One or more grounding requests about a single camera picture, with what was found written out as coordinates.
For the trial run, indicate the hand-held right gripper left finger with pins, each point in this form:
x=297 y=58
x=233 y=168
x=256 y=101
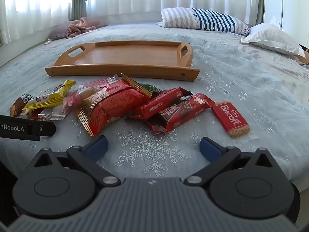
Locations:
x=97 y=147

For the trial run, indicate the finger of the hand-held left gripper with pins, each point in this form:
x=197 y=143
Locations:
x=48 y=128

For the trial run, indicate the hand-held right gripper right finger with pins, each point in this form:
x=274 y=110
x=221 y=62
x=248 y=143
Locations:
x=210 y=149

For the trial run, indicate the white clear candy packet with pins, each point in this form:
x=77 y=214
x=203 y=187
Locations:
x=58 y=112

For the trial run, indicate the brown snack packet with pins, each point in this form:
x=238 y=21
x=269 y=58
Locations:
x=18 y=105

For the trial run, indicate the yellow snack packet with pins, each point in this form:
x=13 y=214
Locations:
x=45 y=96

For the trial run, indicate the red biscuit packet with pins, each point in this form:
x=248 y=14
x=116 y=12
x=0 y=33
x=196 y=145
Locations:
x=229 y=117

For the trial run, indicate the dark red chocolate packet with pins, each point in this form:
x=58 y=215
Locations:
x=183 y=113

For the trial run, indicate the large red gold-edged packet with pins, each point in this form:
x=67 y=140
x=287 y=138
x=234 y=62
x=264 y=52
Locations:
x=113 y=104

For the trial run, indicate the red snack packets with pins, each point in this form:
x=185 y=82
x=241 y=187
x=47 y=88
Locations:
x=84 y=95

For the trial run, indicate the pink striped snack wrapper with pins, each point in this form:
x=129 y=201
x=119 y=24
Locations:
x=96 y=83

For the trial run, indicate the red bar packet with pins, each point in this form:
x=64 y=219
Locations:
x=159 y=104

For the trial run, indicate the green snack packet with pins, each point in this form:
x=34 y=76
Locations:
x=151 y=88

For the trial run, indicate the wooden tray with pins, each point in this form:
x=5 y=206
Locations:
x=130 y=55

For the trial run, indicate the bed with snowflake sheet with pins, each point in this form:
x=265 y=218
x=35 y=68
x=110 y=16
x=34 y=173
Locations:
x=241 y=89

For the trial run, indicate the small pale object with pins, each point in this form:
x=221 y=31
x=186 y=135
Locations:
x=48 y=42

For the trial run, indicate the purple pillow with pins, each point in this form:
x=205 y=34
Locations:
x=58 y=31

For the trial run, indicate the pink blanket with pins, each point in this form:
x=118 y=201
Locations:
x=82 y=25

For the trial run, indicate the white pillow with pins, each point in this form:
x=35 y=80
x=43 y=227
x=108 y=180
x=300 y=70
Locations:
x=270 y=37

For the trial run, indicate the blue striped pillow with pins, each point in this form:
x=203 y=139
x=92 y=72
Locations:
x=205 y=19

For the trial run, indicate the green curtain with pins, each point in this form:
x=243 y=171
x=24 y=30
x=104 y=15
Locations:
x=260 y=0
x=78 y=0

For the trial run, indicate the cardboard box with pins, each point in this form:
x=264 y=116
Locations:
x=304 y=55

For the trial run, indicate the white wardrobe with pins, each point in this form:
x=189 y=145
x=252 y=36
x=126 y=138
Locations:
x=287 y=2

